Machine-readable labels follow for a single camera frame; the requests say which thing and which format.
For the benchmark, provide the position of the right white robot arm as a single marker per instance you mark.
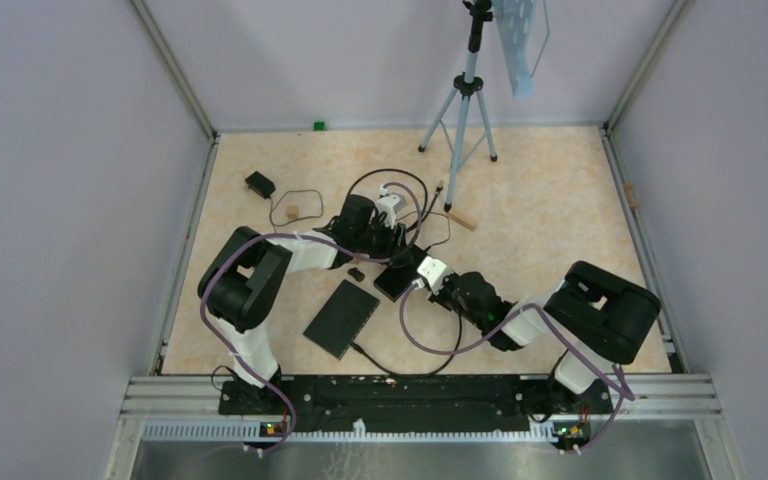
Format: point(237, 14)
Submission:
point(600, 318)

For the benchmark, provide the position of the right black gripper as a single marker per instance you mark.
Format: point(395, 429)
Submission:
point(439, 297)

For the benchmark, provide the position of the wooden block on frame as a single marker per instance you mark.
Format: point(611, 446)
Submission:
point(630, 197)

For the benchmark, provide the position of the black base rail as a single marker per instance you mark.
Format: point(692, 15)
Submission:
point(415, 404)

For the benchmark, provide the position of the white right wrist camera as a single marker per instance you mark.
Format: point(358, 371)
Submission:
point(433, 273)

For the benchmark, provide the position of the black network switch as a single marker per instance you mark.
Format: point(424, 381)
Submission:
point(395, 278)
point(341, 318)

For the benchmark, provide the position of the silver camera tripod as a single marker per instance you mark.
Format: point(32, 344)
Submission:
point(466, 87)

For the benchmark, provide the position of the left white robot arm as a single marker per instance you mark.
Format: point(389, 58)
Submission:
point(239, 288)

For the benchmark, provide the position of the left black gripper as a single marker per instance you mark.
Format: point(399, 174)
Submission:
point(392, 249)

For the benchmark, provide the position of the perforated white panel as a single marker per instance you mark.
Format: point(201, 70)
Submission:
point(524, 31)

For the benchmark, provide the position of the small black round connector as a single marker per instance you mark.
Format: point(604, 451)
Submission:
point(356, 274)

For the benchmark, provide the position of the wooden cube near adapter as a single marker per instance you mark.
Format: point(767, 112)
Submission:
point(292, 212)

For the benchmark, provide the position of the long wooden block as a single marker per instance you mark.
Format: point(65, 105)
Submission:
point(462, 219)

